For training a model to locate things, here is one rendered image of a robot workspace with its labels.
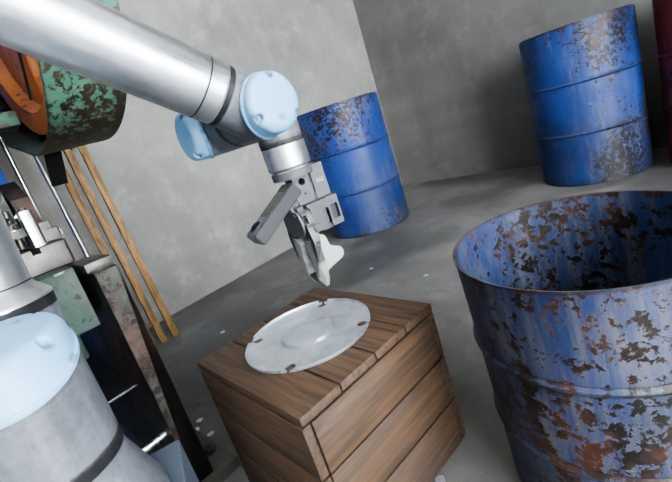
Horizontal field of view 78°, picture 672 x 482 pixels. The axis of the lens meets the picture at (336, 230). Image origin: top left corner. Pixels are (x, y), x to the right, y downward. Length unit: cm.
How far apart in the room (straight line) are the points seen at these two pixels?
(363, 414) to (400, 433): 12
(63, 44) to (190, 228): 228
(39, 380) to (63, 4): 33
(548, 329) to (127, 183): 231
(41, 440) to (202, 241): 235
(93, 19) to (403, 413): 80
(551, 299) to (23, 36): 65
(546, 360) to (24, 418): 61
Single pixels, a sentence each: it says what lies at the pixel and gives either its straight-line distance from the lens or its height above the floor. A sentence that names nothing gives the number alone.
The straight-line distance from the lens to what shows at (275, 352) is 94.
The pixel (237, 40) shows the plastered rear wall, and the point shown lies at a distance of 321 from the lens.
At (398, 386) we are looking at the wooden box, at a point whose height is 25.
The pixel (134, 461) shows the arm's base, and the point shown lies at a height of 51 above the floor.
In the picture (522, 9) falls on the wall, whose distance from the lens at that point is 349.
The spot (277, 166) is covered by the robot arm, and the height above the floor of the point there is 73.
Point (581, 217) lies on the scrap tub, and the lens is 101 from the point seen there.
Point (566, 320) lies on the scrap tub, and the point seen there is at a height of 44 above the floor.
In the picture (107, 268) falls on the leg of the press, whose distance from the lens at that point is 105.
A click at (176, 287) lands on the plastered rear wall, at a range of 269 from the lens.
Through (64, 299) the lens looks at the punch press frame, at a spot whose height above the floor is 59.
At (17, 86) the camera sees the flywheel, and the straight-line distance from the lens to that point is 162.
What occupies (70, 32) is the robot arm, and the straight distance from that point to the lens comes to 49.
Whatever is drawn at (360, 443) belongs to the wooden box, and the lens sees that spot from 85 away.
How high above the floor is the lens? 77
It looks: 14 degrees down
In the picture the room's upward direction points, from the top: 18 degrees counter-clockwise
